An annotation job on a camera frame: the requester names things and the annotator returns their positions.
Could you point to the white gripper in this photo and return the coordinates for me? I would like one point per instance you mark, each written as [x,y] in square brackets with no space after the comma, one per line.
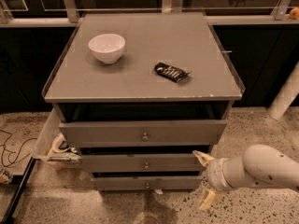
[213,174]

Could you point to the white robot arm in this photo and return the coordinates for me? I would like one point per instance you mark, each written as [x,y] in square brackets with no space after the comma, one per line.
[259,167]

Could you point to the grey drawer cabinet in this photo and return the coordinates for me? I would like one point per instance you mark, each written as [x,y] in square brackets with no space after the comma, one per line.
[182,40]

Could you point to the grey top drawer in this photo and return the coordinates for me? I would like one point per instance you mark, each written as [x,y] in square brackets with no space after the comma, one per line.
[144,124]

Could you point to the black snack wrapper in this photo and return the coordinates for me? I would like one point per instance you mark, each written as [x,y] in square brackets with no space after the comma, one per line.
[170,72]

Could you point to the white pillar leg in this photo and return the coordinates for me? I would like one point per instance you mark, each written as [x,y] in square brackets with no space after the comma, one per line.
[286,95]

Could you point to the clear plastic storage bin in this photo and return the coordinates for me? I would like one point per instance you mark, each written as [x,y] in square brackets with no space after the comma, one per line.
[47,146]

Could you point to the white ceramic bowl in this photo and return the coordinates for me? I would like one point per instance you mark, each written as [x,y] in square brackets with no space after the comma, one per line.
[107,48]

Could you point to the orange fruit on ledge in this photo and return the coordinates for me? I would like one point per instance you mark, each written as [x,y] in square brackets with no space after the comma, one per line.
[294,13]

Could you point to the metal window railing frame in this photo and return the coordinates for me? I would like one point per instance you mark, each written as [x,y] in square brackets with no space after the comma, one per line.
[30,13]

